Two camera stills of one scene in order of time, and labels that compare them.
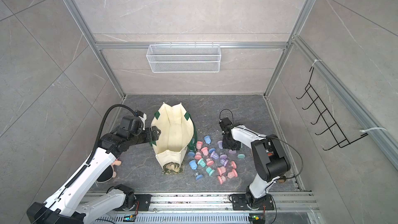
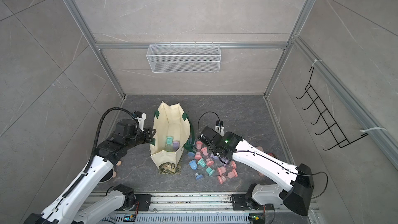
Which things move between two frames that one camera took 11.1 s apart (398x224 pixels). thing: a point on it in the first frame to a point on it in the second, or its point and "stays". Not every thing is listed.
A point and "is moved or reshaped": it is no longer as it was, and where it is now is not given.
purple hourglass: [220, 143] is moved or reshaped
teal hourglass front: [210, 171] stays
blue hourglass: [193, 165] stays
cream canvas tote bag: [178, 133] stays
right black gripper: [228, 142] to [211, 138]
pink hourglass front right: [232, 173] stays
